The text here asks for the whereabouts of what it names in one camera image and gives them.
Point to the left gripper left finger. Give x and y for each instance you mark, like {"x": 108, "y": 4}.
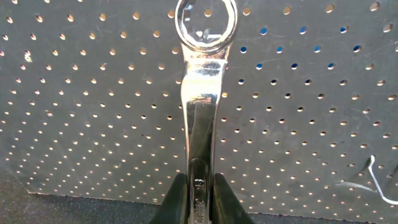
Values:
{"x": 177, "y": 205}

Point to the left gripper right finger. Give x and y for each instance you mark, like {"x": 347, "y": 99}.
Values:
{"x": 224, "y": 205}

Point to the wrench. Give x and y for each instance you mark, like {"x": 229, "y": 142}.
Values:
{"x": 200, "y": 93}

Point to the black pegboard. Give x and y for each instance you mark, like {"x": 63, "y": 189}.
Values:
{"x": 93, "y": 93}

